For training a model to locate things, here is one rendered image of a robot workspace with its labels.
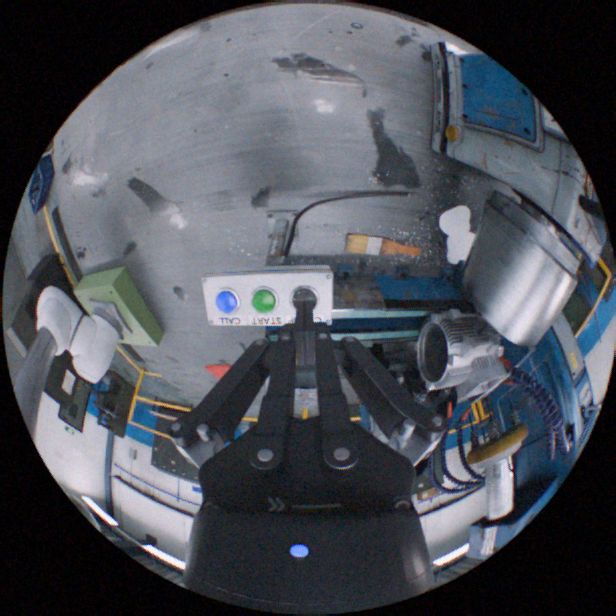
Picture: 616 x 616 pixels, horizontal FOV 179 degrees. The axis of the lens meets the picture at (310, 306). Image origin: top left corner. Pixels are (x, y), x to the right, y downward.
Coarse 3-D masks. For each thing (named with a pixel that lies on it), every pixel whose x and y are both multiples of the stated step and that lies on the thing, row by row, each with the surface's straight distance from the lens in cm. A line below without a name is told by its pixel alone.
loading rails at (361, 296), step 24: (336, 288) 53; (360, 288) 54; (384, 288) 57; (408, 288) 60; (432, 288) 64; (456, 288) 70; (336, 312) 51; (360, 312) 52; (384, 312) 54; (408, 312) 57; (432, 312) 61; (336, 336) 59; (360, 336) 60; (384, 336) 63; (408, 336) 66
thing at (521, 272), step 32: (480, 224) 43; (512, 224) 36; (544, 224) 41; (480, 256) 40; (512, 256) 36; (544, 256) 35; (576, 256) 48; (480, 288) 40; (512, 288) 37; (544, 288) 37; (512, 320) 39; (544, 320) 41
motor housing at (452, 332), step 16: (448, 320) 56; (464, 320) 58; (480, 320) 63; (432, 336) 66; (448, 336) 52; (480, 336) 57; (432, 352) 67; (448, 352) 52; (480, 352) 59; (432, 368) 65; (448, 368) 53; (464, 368) 56; (448, 384) 56
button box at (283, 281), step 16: (224, 272) 30; (240, 272) 29; (256, 272) 28; (272, 272) 27; (288, 272) 27; (304, 272) 27; (320, 272) 27; (208, 288) 30; (224, 288) 29; (240, 288) 28; (256, 288) 27; (272, 288) 27; (288, 288) 27; (320, 288) 27; (208, 304) 30; (240, 304) 29; (288, 304) 28; (320, 304) 28; (208, 320) 31; (224, 320) 30; (240, 320) 30; (256, 320) 29; (272, 320) 29; (288, 320) 28; (320, 320) 28
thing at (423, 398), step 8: (408, 368) 79; (416, 368) 80; (416, 376) 78; (400, 384) 75; (416, 384) 77; (424, 384) 78; (416, 392) 76; (424, 392) 72; (432, 392) 78; (440, 392) 80; (448, 392) 79; (456, 392) 84; (416, 400) 75; (424, 400) 76; (432, 400) 77; (440, 400) 79; (448, 400) 81; (456, 400) 83; (432, 408) 76; (440, 408) 78
